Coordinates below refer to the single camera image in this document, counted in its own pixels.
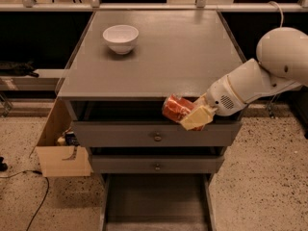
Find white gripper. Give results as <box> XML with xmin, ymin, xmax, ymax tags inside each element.
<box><xmin>180</xmin><ymin>75</ymin><xmax>246</xmax><ymax>130</ymax></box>

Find red coke can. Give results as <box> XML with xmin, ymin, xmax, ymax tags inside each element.
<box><xmin>162</xmin><ymin>94</ymin><xmax>204</xmax><ymax>131</ymax></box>

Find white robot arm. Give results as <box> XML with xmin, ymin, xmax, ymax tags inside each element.
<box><xmin>180</xmin><ymin>27</ymin><xmax>308</xmax><ymax>130</ymax></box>

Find grey drawer cabinet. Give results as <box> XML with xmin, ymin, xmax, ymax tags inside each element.
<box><xmin>55</xmin><ymin>9</ymin><xmax>261</xmax><ymax>231</ymax></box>

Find grey middle drawer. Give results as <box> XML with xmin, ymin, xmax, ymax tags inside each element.
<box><xmin>91</xmin><ymin>155</ymin><xmax>224</xmax><ymax>174</ymax></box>

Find grey drawer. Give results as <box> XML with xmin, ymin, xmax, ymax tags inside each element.
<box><xmin>72</xmin><ymin>121</ymin><xmax>242</xmax><ymax>147</ymax></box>
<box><xmin>91</xmin><ymin>155</ymin><xmax>224</xmax><ymax>174</ymax></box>
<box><xmin>99</xmin><ymin>174</ymin><xmax>217</xmax><ymax>231</ymax></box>

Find grey top drawer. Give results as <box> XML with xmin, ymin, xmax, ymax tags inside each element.
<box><xmin>72</xmin><ymin>121</ymin><xmax>242</xmax><ymax>147</ymax></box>

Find grey bottom drawer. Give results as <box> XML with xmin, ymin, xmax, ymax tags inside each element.
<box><xmin>99</xmin><ymin>174</ymin><xmax>217</xmax><ymax>231</ymax></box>

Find white ceramic bowl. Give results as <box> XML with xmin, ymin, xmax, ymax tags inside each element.
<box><xmin>103</xmin><ymin>25</ymin><xmax>139</xmax><ymax>55</ymax></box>

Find items inside cardboard box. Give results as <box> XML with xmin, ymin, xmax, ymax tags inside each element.
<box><xmin>56</xmin><ymin>130</ymin><xmax>79</xmax><ymax>146</ymax></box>

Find cardboard box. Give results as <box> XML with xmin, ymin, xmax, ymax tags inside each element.
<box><xmin>36</xmin><ymin>99</ymin><xmax>92</xmax><ymax>177</ymax></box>

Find black object on ledge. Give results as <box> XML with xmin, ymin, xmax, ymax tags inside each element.
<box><xmin>0</xmin><ymin>61</ymin><xmax>39</xmax><ymax>78</ymax></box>

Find white hanging cable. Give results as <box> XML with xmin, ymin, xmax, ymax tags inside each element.
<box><xmin>269</xmin><ymin>1</ymin><xmax>286</xmax><ymax>29</ymax></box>

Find black floor cable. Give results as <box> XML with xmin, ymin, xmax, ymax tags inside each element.
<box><xmin>0</xmin><ymin>169</ymin><xmax>51</xmax><ymax>231</ymax></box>

